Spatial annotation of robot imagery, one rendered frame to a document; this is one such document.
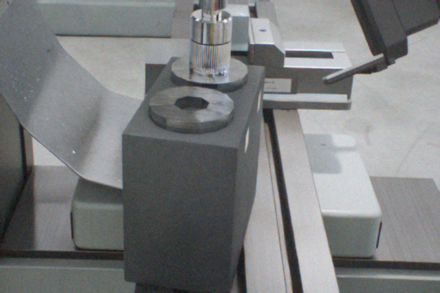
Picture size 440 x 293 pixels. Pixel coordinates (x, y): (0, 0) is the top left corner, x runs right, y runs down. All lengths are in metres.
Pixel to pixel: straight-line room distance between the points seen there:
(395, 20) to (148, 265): 0.37
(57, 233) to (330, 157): 0.49
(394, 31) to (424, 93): 3.02
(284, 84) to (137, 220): 0.53
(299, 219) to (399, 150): 2.23
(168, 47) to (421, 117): 2.32
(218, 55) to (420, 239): 0.62
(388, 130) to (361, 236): 2.13
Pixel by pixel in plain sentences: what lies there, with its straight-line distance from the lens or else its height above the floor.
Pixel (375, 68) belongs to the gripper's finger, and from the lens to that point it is 0.78.
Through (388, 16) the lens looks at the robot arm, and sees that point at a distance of 0.77.
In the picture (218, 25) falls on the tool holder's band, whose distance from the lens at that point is 0.85.
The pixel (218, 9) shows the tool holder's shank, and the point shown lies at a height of 1.19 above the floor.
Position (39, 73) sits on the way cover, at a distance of 1.27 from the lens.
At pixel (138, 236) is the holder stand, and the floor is 0.98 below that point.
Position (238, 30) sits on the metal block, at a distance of 1.26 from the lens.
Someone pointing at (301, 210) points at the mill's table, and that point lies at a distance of 1.00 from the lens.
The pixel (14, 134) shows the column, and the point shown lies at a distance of 1.38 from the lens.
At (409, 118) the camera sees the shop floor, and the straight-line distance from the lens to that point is 3.49.
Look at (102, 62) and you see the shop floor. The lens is 3.88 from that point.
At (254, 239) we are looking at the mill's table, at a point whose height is 0.92.
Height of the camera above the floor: 1.45
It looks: 28 degrees down
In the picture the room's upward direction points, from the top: 3 degrees clockwise
